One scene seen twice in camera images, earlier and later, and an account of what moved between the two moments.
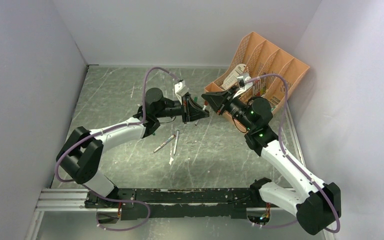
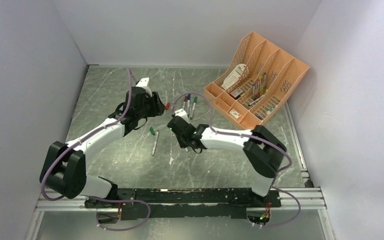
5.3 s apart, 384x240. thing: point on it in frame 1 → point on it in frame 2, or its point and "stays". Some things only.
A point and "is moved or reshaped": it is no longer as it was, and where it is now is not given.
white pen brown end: [206, 103] is moved or reshaped
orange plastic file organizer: [272, 74] stays
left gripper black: [194, 111] → [158, 108]
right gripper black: [218, 100] → [181, 144]
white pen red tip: [163, 144] → [155, 142]
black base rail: [139, 204] stays
